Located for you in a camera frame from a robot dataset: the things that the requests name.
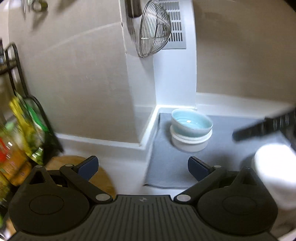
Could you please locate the light blue ceramic bowl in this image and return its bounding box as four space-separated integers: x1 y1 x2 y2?
171 108 213 138

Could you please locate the cooking oil bottle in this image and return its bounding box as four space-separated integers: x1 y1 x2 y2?
1 125 32 186

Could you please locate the grey wall vent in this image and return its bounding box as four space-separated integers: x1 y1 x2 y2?
159 1 186 50

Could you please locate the yellow green snack bag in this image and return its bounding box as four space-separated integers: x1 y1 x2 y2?
9 93 49 165

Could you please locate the grey and white mat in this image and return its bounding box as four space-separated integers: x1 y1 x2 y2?
144 113 290 189

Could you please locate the metal wire strainer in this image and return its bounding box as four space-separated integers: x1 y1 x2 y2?
138 1 171 58

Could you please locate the round wooden cutting board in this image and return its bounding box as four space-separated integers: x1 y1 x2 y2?
45 155 116 199

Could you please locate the beige ceramic bowl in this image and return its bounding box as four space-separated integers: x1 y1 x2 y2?
170 126 213 153

